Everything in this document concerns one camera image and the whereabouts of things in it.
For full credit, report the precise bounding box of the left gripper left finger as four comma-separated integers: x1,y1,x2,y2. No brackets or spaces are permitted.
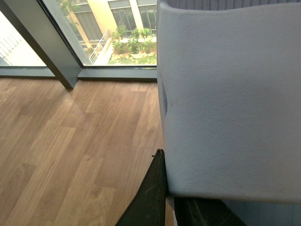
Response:
116,149,167,226

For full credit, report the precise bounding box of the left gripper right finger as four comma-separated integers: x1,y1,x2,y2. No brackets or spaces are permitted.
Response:
174,197,245,226

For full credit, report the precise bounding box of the light blue slipper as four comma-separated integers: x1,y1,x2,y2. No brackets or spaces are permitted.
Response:
156,0,301,226

